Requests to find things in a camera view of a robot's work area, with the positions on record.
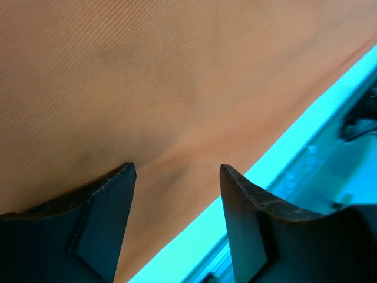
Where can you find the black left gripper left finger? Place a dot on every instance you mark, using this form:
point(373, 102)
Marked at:
point(76, 237)

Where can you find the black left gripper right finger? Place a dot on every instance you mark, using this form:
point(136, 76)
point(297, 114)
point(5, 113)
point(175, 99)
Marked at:
point(272, 240)

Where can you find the orange trousers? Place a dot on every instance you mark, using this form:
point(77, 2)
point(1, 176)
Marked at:
point(176, 87)

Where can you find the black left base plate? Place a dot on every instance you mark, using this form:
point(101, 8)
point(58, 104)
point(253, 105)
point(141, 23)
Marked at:
point(361, 119)

